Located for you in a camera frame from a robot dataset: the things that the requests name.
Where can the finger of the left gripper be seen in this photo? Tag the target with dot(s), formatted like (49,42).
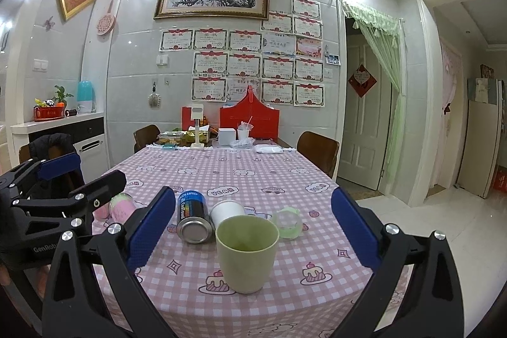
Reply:
(99,187)
(23,181)

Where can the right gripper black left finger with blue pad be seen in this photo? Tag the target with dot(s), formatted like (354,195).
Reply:
(74,306)

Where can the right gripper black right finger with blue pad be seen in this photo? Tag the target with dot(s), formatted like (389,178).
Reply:
(432,305)

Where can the pink white cup lying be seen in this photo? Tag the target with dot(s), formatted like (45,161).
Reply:
(118,209)

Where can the white cylinder cup lying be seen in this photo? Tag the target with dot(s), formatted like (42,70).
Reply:
(225,209)

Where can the pale green plastic cup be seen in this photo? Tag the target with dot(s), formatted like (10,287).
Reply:
(246,250)

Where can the black jacket on chair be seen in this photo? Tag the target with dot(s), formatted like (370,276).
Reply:
(61,170)

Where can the white counter cabinet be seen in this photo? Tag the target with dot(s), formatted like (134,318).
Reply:
(83,134)

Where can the red basket on counter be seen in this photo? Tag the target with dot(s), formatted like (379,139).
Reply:
(45,113)

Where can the dark metal can lying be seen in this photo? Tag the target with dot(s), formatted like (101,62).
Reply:
(193,219)

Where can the brown chair left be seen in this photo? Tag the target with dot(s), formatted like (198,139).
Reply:
(145,136)

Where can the brown chair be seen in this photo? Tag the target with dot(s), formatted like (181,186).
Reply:
(319,150)
(145,136)

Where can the potted green plant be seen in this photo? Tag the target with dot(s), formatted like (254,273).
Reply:
(61,96)

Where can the blue white humidifier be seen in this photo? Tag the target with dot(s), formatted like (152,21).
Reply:
(85,97)

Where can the pink checkered tablecloth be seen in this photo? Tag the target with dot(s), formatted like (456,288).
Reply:
(316,278)

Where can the white stand device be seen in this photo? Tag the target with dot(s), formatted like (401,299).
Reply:
(197,115)

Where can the white tissue box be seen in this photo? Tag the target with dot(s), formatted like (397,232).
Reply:
(226,136)

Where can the clear green tape roll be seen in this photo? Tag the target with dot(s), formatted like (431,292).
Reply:
(289,222)

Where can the brown chair right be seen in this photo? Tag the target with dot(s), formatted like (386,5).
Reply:
(319,150)

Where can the red gift box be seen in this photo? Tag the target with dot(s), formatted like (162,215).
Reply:
(264,119)

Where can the white panel door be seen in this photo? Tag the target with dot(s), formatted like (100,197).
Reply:
(366,119)

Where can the red diamond door decoration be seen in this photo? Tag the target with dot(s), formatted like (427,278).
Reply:
(361,81)

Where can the green door curtain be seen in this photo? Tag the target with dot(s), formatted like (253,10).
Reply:
(383,35)

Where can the pink round wall ornament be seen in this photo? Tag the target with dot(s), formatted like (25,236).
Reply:
(106,22)

